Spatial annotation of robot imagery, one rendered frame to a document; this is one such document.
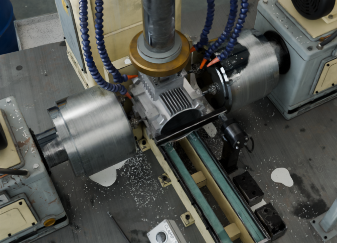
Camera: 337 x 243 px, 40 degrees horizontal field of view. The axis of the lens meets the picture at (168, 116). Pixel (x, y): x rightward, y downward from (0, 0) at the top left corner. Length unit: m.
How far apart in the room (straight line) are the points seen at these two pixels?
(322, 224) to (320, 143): 0.32
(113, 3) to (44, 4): 2.06
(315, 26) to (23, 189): 1.02
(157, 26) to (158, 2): 0.08
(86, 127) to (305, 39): 0.75
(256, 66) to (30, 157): 0.73
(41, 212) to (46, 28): 1.48
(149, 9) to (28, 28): 1.61
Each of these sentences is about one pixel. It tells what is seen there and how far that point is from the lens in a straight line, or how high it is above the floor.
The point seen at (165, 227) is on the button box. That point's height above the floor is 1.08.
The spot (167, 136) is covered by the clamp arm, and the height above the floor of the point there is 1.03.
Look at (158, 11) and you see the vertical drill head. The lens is 1.23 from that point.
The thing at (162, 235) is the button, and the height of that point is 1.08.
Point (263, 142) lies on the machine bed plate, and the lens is 1.74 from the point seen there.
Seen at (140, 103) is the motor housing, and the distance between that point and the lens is 1.50.
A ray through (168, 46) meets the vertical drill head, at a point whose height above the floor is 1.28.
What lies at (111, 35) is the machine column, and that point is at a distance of 1.54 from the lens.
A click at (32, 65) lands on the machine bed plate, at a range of 2.01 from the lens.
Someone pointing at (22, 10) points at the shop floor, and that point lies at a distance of 3.50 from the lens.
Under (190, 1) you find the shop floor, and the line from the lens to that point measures 3.42.
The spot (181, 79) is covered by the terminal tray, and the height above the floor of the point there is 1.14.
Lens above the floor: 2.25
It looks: 55 degrees down
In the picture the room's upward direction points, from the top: straight up
